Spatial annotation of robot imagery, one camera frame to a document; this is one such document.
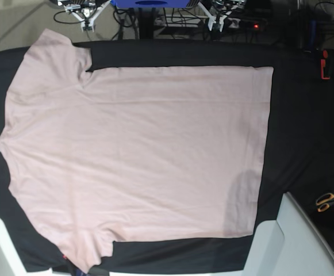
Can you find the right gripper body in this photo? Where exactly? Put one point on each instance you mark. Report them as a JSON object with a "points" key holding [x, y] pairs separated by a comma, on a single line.
{"points": [[85, 11]]}

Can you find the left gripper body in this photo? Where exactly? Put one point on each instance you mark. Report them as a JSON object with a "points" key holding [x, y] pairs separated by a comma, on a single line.
{"points": [[215, 12]]}

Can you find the pink T-shirt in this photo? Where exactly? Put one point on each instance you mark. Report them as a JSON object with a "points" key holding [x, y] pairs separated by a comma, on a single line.
{"points": [[133, 153]]}

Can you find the white power strip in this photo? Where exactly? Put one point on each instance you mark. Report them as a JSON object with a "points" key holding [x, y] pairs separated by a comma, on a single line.
{"points": [[191, 21]]}

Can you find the blue box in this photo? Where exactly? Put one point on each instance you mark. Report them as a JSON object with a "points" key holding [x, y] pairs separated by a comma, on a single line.
{"points": [[124, 4]]}

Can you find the black power strip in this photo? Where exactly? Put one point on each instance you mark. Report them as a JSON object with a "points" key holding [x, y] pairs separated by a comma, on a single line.
{"points": [[253, 24]]}

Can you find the red black clamp right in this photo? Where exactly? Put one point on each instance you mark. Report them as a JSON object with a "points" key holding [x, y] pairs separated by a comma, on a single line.
{"points": [[325, 65]]}

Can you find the black table leg post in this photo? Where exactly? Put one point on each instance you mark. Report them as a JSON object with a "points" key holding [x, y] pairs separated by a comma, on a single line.
{"points": [[146, 18]]}

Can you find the orange handled scissors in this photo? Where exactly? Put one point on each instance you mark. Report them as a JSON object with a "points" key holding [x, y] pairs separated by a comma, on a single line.
{"points": [[324, 202]]}

